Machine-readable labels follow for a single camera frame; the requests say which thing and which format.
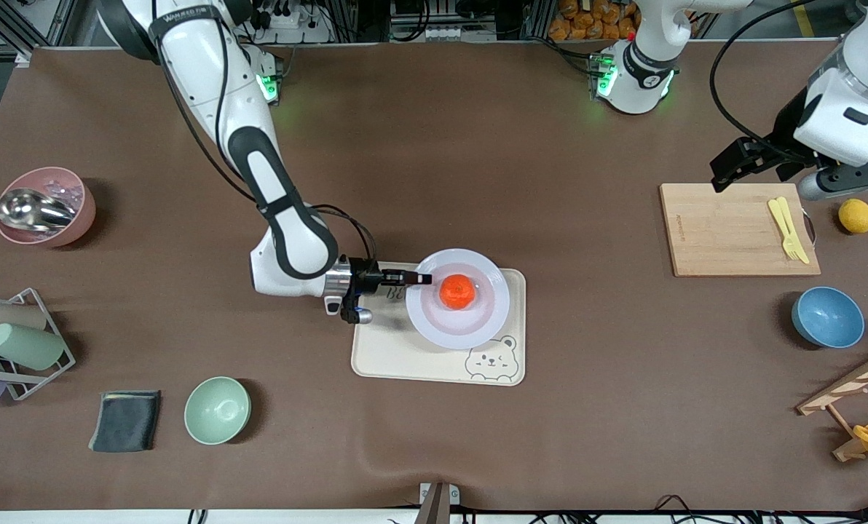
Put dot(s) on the wooden dish rack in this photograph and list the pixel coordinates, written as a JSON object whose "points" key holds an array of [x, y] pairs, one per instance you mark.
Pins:
{"points": [[853, 382]]}

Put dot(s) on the wooden cutting board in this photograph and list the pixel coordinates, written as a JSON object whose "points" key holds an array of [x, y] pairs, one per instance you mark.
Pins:
{"points": [[718, 233]]}

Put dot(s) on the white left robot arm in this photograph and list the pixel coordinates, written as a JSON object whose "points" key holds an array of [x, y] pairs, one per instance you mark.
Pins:
{"points": [[849, 94]]}

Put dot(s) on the beige cup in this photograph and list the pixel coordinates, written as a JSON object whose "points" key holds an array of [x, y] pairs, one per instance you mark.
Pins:
{"points": [[8, 316]]}

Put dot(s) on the yellow lemon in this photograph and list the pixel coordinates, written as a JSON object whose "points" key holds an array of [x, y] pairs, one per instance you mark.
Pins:
{"points": [[856, 216]]}

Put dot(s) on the yellow plastic fork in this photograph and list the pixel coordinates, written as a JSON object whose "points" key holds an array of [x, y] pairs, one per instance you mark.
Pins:
{"points": [[778, 218]]}

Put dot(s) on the white power strip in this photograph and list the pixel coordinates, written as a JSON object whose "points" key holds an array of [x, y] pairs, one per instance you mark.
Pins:
{"points": [[303, 25]]}

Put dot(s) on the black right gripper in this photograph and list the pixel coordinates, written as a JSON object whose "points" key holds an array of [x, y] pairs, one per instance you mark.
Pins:
{"points": [[367, 277]]}

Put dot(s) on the narrow white socket strip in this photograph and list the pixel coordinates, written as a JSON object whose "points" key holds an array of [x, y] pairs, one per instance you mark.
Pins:
{"points": [[423, 33]]}

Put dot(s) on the pink bowl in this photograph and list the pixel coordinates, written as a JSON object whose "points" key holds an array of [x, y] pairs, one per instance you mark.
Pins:
{"points": [[77, 218]]}

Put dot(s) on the pale green cup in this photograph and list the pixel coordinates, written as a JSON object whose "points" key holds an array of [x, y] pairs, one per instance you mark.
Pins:
{"points": [[26, 346]]}

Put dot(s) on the white round plate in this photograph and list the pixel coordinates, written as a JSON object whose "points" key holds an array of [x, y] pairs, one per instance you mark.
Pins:
{"points": [[463, 331]]}

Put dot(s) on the bag of orange snacks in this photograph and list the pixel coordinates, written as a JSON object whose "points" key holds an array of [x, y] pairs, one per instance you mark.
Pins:
{"points": [[587, 18]]}

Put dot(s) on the orange fruit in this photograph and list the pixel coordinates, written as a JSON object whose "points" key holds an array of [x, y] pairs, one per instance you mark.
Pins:
{"points": [[457, 292]]}

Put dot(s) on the metal table clamp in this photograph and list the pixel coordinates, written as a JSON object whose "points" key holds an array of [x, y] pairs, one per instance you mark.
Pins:
{"points": [[438, 502]]}

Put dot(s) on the blue bowl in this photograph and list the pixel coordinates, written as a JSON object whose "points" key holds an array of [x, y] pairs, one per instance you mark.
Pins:
{"points": [[827, 317]]}

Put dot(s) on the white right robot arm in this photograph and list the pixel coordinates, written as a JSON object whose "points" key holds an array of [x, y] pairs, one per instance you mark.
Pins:
{"points": [[288, 240]]}

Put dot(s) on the metal scoop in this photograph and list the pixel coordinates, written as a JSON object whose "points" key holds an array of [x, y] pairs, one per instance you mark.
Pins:
{"points": [[30, 209]]}

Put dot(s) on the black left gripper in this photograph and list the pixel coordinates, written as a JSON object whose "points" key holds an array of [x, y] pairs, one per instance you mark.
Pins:
{"points": [[782, 143]]}

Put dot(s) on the cream tray with bear print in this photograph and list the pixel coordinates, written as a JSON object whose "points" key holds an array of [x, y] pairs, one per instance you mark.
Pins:
{"points": [[390, 356]]}

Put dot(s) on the pale green bowl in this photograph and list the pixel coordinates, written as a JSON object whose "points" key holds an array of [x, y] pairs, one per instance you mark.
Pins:
{"points": [[217, 410]]}

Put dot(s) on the yellow plastic knife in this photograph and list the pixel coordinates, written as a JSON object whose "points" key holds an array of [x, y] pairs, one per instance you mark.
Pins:
{"points": [[789, 222]]}

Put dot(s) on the dark grey folded cloth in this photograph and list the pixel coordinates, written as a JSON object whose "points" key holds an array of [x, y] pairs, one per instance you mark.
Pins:
{"points": [[124, 421]]}

